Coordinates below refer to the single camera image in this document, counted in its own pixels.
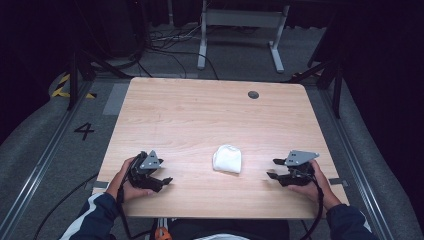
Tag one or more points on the person's right hand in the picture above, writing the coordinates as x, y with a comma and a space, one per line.
320, 191

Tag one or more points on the round grey table grommet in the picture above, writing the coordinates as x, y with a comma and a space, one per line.
253, 95

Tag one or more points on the white metal desk frame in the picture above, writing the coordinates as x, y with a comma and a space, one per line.
243, 18

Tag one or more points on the black metal stand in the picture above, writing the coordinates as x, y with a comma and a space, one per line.
337, 96
73, 86

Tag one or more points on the person's dark torso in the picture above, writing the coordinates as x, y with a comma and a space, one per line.
230, 228

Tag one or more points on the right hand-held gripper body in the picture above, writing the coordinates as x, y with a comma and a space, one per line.
300, 175

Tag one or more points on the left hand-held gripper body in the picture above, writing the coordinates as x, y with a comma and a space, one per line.
141, 176

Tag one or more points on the white sock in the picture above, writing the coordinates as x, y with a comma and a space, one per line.
228, 159

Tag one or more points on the orange object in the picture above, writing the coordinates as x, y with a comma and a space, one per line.
163, 233

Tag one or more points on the yellow black hazard tape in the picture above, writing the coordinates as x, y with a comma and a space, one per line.
59, 91

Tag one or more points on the aluminium floor rail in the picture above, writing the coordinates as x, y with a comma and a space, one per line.
40, 166
360, 173

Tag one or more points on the person's left hand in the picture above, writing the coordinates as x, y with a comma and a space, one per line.
121, 183

